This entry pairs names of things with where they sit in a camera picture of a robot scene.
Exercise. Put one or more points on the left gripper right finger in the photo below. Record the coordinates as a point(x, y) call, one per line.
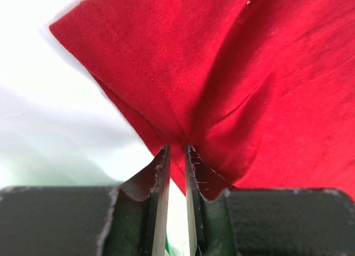
point(226, 220)

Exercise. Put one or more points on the dark red t-shirt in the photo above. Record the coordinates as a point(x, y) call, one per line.
point(263, 89)

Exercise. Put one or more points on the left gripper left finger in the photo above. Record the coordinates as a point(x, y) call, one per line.
point(129, 219)

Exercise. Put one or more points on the green plastic tray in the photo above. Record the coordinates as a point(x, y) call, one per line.
point(170, 249)

